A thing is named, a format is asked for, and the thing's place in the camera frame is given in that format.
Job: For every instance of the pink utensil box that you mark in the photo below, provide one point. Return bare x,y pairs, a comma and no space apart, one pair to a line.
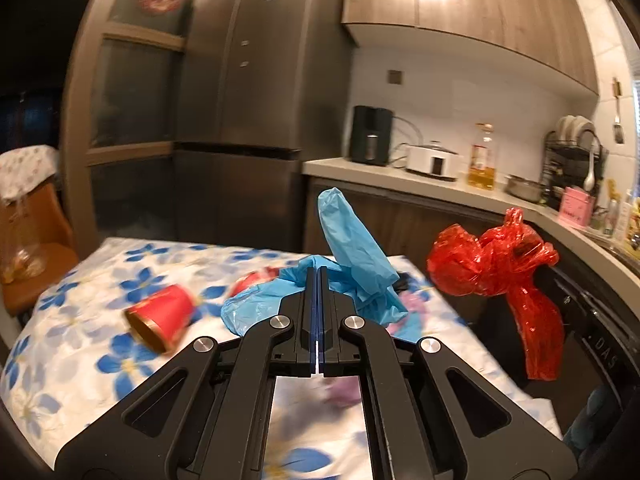
575,207

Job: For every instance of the white plastic bottle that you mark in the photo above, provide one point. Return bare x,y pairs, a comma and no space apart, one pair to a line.
622,215

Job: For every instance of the wooden wall cabinet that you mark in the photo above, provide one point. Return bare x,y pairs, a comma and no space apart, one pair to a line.
475,10

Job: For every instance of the red plastic bag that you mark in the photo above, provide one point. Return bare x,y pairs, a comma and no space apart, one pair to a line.
470,265

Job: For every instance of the clear plastic bag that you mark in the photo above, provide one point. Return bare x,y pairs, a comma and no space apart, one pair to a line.
20,255

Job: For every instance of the white plate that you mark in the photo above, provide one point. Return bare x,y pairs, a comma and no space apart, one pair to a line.
565,127

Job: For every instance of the brown wooden chair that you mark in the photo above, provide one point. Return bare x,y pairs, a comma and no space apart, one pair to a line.
45,230

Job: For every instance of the white ladle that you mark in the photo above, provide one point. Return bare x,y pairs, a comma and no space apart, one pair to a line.
590,175

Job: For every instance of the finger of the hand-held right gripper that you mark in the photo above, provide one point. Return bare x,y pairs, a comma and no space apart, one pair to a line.
552,269

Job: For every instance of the brown wall socket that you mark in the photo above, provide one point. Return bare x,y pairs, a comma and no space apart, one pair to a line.
395,76

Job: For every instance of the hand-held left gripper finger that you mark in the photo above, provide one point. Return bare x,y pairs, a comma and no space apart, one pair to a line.
314,310
323,310

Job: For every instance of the red paper cup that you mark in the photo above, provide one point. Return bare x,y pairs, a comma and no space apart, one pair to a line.
165,312
250,280

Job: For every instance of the tall wooden glass-door cabinet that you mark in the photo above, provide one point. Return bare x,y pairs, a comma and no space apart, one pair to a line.
135,90

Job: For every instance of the white bowl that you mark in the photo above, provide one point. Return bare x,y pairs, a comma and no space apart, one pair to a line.
585,125

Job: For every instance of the white window blind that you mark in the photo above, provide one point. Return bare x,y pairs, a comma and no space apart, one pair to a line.
636,100

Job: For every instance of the hanging metal spatula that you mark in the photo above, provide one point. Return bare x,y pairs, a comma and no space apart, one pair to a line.
618,130

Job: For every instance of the black air fryer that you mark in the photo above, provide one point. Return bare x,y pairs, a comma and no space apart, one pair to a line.
370,135

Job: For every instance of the stainless steel bowl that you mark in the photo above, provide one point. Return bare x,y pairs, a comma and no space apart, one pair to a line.
522,189

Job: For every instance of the white electric cooker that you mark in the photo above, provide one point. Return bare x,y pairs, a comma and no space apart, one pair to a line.
432,162

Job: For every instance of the kitchen counter base cabinet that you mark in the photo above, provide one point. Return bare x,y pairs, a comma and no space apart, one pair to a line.
400,210

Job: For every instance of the blue floral tablecloth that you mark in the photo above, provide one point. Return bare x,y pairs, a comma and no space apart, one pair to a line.
90,280

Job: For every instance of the blue plastic bag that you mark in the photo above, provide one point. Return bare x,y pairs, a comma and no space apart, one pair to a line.
350,240

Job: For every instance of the white dotted cloth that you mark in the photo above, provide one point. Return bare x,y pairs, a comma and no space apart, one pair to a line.
25,167

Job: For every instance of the dark steel refrigerator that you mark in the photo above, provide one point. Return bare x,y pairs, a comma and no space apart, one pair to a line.
260,110

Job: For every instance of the cooking oil bottle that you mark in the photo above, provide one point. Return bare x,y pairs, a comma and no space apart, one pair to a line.
483,170

